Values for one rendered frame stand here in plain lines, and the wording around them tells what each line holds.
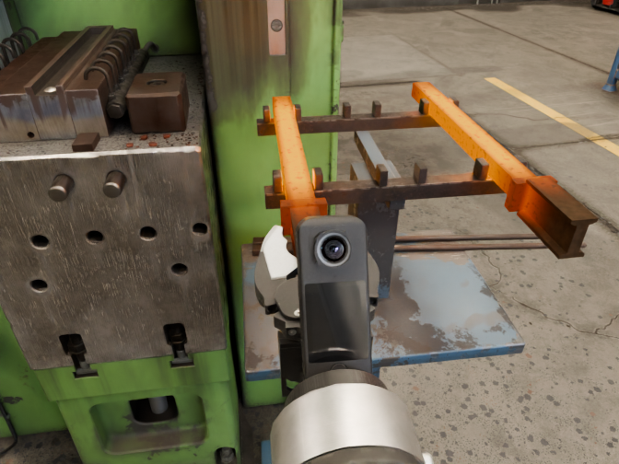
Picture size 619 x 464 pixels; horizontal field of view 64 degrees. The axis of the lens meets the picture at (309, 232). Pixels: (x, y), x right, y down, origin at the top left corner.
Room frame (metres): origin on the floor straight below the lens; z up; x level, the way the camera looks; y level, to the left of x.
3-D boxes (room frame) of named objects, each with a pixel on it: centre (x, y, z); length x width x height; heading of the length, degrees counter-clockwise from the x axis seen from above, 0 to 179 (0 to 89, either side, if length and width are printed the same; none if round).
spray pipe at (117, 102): (0.91, 0.33, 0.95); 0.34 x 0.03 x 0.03; 8
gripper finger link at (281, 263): (0.36, 0.03, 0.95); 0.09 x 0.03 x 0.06; 19
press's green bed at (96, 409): (0.95, 0.40, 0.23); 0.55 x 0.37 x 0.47; 8
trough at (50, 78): (0.94, 0.42, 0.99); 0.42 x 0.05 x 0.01; 8
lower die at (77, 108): (0.93, 0.45, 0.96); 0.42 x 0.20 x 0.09; 8
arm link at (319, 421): (0.18, -0.03, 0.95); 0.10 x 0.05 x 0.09; 96
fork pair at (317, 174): (0.60, 0.03, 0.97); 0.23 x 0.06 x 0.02; 7
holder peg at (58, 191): (0.65, 0.37, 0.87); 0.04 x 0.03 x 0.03; 8
